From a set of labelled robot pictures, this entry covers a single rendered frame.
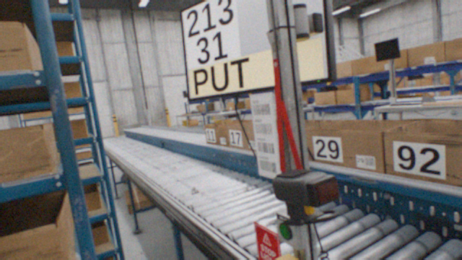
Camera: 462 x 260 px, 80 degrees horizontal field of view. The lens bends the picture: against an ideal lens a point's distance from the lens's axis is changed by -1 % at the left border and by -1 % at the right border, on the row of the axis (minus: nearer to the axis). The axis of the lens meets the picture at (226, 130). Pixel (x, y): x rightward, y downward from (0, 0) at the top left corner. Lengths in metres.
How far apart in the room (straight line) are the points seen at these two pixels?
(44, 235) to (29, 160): 0.15
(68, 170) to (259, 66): 0.51
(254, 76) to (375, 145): 0.61
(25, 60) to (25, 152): 0.18
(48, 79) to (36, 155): 0.16
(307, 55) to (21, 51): 0.60
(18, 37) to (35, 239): 0.39
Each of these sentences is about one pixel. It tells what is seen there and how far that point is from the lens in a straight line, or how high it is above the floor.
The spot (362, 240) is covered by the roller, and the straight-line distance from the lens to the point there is 1.04.
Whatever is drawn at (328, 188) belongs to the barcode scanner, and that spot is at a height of 1.07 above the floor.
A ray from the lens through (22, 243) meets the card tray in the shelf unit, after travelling 0.70.
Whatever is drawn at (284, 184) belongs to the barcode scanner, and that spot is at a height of 1.07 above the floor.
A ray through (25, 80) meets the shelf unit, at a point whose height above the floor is 1.33.
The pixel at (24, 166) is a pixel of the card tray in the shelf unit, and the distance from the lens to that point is 0.68.
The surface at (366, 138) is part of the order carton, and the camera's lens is 1.21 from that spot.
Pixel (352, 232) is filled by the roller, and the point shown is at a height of 0.74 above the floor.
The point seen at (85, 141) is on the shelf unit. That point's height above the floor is 1.13.
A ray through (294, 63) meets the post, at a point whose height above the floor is 1.29.
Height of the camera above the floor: 1.24
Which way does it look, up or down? 6 degrees down
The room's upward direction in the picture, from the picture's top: 8 degrees counter-clockwise
